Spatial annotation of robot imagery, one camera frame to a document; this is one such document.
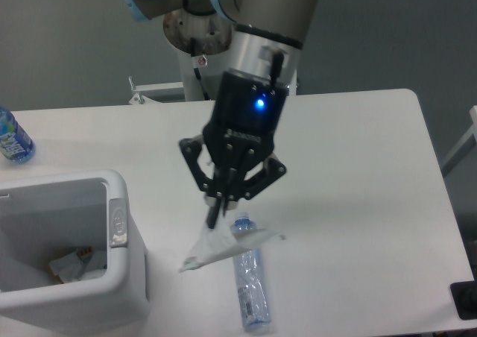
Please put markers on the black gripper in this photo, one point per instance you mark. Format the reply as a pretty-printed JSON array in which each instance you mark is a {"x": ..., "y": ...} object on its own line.
[{"x": 240, "y": 140}]

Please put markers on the white paper wrapper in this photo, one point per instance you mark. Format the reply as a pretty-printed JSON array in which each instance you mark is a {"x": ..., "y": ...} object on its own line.
[{"x": 226, "y": 241}]

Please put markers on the crushed clear plastic bottle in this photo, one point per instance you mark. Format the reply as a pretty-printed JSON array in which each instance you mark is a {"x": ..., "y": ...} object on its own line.
[{"x": 250, "y": 285}]

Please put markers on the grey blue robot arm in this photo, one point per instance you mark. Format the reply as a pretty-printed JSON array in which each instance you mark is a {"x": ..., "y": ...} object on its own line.
[{"x": 287, "y": 19}]

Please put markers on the trash inside the can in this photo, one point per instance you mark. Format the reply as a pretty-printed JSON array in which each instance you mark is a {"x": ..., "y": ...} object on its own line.
[{"x": 79, "y": 265}]

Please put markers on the white plastic trash can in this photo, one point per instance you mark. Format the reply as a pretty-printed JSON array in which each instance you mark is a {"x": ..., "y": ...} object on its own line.
[{"x": 45, "y": 218}]

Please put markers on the blue labelled water bottle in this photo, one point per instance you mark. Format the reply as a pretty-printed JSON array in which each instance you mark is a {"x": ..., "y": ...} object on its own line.
[{"x": 16, "y": 145}]

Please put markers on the black clamp at table edge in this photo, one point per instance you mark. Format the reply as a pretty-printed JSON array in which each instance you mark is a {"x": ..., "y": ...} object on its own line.
[{"x": 464, "y": 296}]

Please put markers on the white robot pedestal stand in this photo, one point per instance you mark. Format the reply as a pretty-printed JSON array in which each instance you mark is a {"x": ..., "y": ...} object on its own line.
[{"x": 208, "y": 46}]

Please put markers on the white frame at right edge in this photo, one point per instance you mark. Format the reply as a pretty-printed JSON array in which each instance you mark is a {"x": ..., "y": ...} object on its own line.
[{"x": 461, "y": 148}]

